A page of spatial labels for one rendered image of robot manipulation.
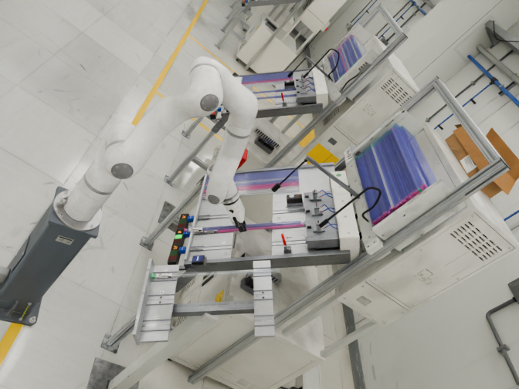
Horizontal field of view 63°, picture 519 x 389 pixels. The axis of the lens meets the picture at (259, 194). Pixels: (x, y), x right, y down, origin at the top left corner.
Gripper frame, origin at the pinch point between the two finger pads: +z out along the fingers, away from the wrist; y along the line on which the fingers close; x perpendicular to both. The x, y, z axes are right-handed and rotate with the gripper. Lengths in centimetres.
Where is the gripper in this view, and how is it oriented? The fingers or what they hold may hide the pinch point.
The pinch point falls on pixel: (242, 226)
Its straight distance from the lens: 184.2
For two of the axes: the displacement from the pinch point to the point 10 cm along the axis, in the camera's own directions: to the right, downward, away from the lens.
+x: -9.5, 2.1, 2.1
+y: 0.4, -6.0, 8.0
